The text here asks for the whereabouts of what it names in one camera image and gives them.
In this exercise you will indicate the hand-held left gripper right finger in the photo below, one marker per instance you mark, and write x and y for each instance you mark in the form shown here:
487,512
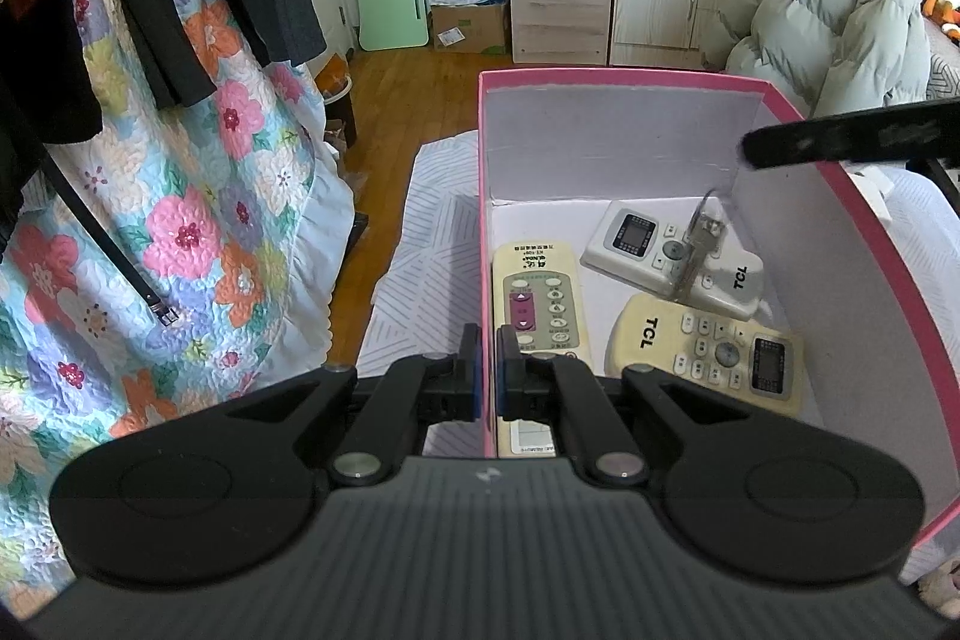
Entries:
503,377

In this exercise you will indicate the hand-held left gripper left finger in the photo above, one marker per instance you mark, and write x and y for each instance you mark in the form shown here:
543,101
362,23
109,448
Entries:
475,377

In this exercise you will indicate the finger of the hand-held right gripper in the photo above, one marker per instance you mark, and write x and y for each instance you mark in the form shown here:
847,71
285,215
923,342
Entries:
825,138

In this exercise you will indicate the long cream remote control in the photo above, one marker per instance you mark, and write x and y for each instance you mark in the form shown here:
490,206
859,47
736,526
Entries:
536,287

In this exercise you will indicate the small grey metal object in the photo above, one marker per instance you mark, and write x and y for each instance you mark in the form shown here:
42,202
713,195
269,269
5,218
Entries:
694,250

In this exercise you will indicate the white remote control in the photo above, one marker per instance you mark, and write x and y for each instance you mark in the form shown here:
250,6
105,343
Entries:
637,242

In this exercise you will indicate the pink cardboard box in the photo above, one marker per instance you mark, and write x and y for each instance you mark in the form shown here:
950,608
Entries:
885,340

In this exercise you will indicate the yellowed wide remote control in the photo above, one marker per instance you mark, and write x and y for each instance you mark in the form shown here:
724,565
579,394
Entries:
712,347

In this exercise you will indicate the grey puffer jacket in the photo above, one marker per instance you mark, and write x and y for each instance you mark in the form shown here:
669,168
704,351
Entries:
817,10

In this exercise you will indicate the patterned white tablecloth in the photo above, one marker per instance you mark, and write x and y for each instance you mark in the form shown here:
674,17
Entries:
946,63

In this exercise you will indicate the floral quilt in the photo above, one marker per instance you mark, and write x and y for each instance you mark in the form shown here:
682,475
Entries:
187,220

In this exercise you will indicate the brown cardboard box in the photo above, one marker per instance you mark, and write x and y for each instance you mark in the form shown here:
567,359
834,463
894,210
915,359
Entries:
472,29

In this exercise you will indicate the black belt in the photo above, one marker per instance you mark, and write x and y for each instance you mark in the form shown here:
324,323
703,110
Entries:
112,242

